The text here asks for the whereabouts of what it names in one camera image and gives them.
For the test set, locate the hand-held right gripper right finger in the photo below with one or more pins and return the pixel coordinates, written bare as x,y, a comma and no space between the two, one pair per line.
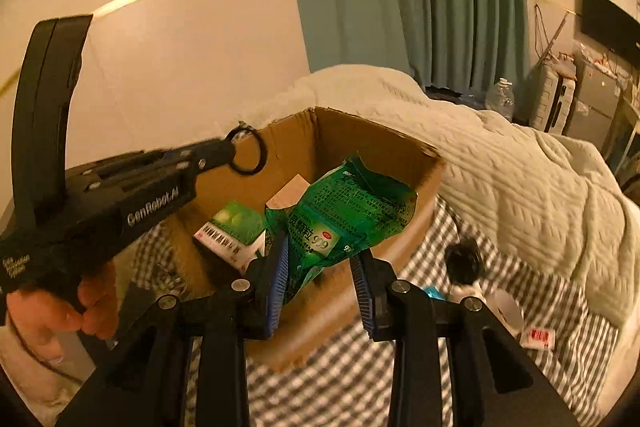
357,287

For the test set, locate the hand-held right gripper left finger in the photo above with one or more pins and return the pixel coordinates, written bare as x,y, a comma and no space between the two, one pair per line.
277,287

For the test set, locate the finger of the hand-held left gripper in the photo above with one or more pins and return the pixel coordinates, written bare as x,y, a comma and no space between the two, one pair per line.
200,149
207,167

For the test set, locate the green white medicine box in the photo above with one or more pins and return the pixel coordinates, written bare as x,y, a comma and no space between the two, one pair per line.
235,217

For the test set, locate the green foil packet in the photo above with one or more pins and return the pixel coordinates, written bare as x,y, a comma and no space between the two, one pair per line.
350,207

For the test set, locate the large cardboard box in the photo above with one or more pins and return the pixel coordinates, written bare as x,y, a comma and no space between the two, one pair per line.
350,142

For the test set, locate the person's left forearm white sleeve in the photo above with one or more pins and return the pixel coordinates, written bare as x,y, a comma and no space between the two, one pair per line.
25,377

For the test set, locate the person's left hand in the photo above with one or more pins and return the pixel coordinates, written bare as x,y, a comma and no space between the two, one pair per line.
45,317

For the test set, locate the grey checkered bedsheet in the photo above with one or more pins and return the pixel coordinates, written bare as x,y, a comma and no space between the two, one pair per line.
450,357

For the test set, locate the white tape roll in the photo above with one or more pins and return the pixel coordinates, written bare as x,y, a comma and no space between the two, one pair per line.
507,307

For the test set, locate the white packet red label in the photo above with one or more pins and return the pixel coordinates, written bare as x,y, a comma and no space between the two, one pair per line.
539,338

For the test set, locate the clear water bottle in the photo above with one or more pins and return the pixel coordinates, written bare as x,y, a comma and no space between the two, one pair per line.
500,99

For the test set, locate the white suitcase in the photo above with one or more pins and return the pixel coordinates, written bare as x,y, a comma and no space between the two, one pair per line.
550,99

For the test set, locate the grey metal cabinet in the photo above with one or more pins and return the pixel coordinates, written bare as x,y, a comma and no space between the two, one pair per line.
597,102

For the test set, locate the black wall television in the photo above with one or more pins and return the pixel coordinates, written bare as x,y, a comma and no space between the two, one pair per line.
612,27

